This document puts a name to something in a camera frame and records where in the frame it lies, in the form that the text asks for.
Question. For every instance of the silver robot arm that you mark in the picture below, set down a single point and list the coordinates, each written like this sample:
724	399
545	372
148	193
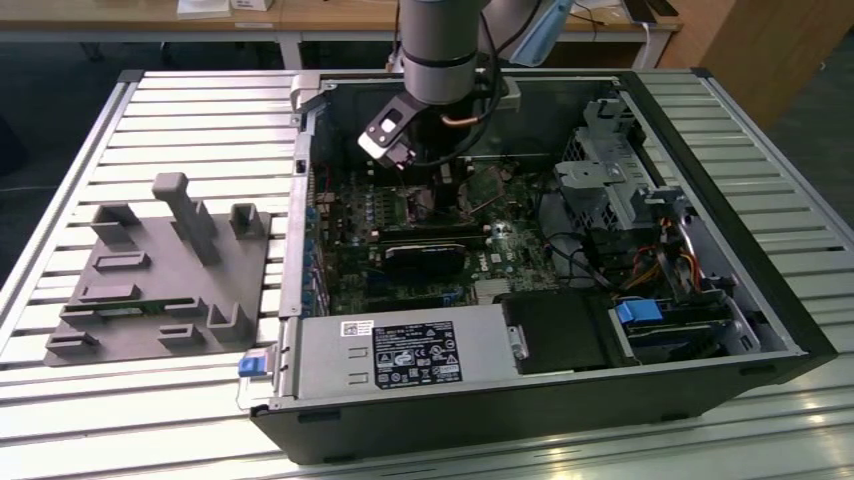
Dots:
436	60

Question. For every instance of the black RAM slot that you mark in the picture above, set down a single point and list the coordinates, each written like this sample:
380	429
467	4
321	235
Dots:
433	230
433	233
433	236

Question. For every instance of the black graphics card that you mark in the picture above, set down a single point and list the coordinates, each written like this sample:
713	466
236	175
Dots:
427	260

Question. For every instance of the green motherboard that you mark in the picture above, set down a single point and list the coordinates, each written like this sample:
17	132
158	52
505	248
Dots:
520	250

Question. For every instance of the grey metal drive cage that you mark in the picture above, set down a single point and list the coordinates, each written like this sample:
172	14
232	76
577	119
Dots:
600	175

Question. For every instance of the small silver heatsink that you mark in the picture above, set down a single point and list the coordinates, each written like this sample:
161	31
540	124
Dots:
495	290

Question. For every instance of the white cardboard box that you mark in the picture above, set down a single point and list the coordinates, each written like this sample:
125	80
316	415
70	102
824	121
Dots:
249	4
200	7

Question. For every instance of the black plastic shroud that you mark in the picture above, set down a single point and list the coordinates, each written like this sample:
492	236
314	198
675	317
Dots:
560	330

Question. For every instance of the grey power supply unit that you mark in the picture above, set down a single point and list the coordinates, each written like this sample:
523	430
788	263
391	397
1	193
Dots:
326	350

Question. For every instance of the black flat device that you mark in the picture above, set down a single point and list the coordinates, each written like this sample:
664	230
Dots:
656	6

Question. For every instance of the blue disk carrier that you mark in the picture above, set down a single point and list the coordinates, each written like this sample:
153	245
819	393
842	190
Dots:
636	314

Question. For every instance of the grey plastic parts rack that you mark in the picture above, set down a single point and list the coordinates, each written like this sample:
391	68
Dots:
166	280

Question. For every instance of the blue case latch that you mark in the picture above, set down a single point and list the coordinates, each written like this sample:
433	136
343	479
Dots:
249	365

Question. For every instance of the wooden cabinet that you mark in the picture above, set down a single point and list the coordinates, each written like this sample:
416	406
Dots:
774	50

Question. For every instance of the black open PC case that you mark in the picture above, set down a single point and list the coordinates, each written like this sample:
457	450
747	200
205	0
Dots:
467	430

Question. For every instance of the wooden desk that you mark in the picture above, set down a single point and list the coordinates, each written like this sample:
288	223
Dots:
100	25

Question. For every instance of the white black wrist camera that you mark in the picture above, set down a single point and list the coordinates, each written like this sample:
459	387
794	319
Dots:
387	132

